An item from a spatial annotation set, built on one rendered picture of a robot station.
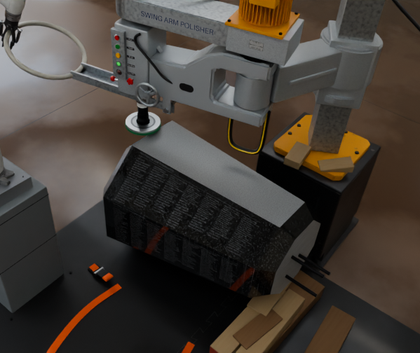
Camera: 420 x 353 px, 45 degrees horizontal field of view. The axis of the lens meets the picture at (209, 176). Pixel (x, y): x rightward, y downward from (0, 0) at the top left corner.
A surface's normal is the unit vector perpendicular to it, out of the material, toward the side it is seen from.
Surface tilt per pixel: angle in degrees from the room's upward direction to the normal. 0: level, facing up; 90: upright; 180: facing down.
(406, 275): 0
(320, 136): 90
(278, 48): 90
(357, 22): 90
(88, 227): 0
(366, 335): 0
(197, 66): 90
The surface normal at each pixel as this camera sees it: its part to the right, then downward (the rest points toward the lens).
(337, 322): 0.07, -0.74
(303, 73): 0.52, 0.60
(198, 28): -0.40, 0.59
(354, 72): 0.06, 0.67
